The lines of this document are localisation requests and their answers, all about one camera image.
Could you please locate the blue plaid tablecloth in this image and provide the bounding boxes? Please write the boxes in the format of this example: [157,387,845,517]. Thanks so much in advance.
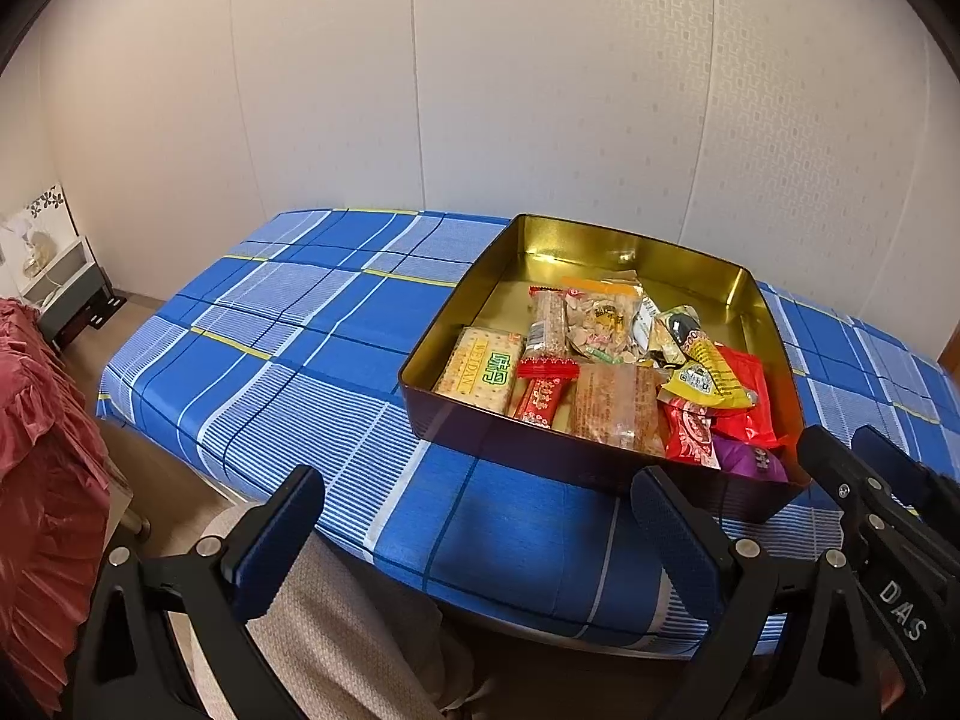
[97,208,960,661]

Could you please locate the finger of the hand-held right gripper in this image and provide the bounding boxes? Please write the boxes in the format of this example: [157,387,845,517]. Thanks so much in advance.
[796,426,887,533]
[855,424,960,522]

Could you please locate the long clear cracker packet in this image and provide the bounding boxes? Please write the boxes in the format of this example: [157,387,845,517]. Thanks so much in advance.
[517,286,578,383]

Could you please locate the red gold patterned snack packet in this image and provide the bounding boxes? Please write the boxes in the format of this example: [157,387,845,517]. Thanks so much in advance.
[510,375,575,432]

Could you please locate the orange clear candy bag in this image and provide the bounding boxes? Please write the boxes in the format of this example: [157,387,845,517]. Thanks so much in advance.
[562,277,646,365]

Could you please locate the gold tin box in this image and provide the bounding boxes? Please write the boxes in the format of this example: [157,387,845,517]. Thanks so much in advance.
[397,214,813,524]

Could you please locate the purple snack packet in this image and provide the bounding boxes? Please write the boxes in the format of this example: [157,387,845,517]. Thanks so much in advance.
[709,435,788,482]

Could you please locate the green label cracker pack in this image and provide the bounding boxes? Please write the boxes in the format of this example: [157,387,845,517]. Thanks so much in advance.
[431,326,526,417]

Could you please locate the white leaf print panel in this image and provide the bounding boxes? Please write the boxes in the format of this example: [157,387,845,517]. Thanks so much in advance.
[0,184,80,293]

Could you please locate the black gold candy packet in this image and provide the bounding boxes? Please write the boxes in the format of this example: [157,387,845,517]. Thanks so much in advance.
[652,305,710,361]

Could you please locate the yellow candy packet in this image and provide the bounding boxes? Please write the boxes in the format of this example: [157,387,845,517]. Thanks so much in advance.
[658,337,758,410]

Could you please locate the clear brown pastry packet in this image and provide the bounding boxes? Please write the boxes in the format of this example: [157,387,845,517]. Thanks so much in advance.
[566,364,668,458]

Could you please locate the red white snack packet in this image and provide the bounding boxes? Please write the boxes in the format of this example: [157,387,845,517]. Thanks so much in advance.
[658,394,725,470]

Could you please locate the red ruffled cloth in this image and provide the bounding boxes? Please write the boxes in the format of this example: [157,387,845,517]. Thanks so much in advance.
[0,296,113,713]

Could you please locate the plain red snack packet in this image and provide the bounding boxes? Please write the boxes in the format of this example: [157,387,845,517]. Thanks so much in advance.
[709,345,781,447]

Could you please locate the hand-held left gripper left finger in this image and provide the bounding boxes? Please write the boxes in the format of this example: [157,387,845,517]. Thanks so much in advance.
[64,465,325,720]

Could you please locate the grey nightstand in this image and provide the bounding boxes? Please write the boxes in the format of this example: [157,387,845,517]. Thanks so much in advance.
[22,236,121,350]

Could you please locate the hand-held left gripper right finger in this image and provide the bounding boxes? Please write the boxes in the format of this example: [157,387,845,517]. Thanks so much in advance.
[630,465,897,720]

